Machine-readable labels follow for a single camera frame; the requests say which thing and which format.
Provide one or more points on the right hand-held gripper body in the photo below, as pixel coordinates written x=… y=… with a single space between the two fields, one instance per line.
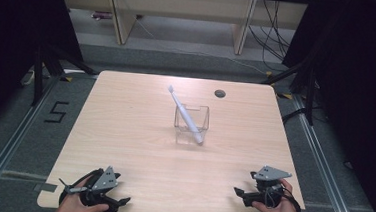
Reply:
x=270 y=185

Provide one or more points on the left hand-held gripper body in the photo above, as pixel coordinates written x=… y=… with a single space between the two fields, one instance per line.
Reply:
x=104 y=179

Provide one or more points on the clear plastic container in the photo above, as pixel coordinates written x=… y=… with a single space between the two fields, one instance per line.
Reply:
x=200 y=113

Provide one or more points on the white electric toothbrush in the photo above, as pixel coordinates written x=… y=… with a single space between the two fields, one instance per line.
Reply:
x=186 y=117

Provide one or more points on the person's left hand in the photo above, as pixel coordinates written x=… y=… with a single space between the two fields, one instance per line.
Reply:
x=72 y=204

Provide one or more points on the grey floor tape patch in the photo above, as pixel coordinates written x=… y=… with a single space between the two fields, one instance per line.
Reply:
x=46 y=187

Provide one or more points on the black metal stand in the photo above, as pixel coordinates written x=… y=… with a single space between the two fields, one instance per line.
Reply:
x=38 y=75
x=310 y=94

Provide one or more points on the small purple object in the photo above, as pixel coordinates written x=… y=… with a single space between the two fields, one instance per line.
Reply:
x=101 y=15

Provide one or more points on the metal floor rail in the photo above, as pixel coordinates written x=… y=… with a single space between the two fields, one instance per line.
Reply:
x=322 y=162
x=9 y=150

